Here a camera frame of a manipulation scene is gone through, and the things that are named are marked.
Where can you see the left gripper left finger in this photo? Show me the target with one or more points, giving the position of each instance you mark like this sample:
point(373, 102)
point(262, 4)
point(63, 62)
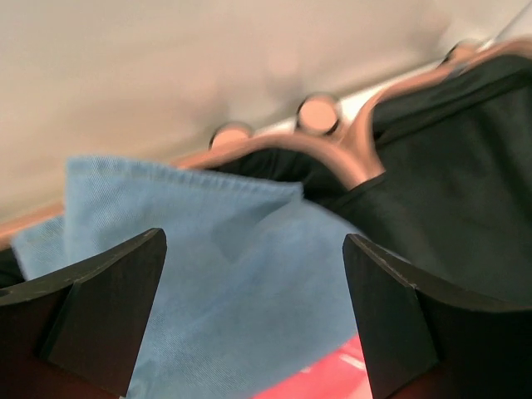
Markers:
point(76, 332)

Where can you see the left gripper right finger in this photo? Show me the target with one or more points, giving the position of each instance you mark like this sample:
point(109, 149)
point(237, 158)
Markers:
point(423, 337)

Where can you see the coral pink patterned garment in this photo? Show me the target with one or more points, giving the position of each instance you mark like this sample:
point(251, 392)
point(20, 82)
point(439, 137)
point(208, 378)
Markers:
point(340, 375)

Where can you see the grey blue garment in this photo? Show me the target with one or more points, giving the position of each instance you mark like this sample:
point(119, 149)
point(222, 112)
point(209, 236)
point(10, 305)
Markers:
point(253, 289)

